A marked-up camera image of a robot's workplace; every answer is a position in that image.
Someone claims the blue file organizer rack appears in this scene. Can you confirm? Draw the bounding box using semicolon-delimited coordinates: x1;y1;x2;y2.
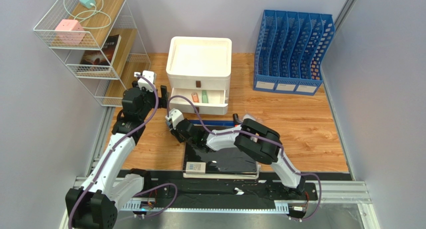
253;9;336;96

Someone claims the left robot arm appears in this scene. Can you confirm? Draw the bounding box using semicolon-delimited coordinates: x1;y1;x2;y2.
65;85;170;229

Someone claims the white wire shelf rack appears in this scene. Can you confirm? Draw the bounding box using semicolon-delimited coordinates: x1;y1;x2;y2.
33;0;151;107

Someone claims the white drawer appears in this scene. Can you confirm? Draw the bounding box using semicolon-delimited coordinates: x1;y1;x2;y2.
170;87;228;115

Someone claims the dark cover book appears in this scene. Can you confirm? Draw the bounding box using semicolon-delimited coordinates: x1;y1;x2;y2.
80;34;122;73

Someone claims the white three drawer organizer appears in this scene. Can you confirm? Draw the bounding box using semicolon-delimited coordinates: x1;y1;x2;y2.
166;36;232;91

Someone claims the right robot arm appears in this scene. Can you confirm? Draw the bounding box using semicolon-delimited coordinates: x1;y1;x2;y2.
166;118;306;192

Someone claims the orange black highlighter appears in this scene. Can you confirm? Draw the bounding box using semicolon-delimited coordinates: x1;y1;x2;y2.
232;113;242;127

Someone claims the mint green cable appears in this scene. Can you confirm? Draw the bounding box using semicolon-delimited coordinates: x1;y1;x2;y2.
62;0;112;30

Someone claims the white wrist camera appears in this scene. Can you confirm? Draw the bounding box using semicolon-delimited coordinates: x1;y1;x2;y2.
165;108;185;130
133;70;157;92

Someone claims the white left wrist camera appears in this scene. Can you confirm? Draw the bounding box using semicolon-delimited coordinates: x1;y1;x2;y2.
133;70;157;92

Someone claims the mint green charger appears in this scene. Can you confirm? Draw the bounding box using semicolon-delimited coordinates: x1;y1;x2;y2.
79;0;96;9

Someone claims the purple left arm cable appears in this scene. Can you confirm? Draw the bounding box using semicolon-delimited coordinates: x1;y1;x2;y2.
67;72;178;229

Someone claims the pink cube power socket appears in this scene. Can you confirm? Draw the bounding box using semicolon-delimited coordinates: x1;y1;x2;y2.
55;19;86;45

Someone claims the blue folder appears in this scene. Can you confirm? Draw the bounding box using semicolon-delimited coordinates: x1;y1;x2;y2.
190;119;234;127

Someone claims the green highlighter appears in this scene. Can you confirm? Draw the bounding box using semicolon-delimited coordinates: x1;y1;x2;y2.
201;90;209;104

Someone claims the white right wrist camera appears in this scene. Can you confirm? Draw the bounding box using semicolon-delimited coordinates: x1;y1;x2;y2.
165;108;185;130

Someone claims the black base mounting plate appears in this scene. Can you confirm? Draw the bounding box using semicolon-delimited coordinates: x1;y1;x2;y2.
118;169;320;210

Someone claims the aluminium frame rail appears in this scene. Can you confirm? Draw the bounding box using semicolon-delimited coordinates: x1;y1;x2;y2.
59;175;380;229

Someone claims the clear plastic bag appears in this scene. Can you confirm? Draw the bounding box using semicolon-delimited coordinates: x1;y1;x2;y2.
243;113;263;123

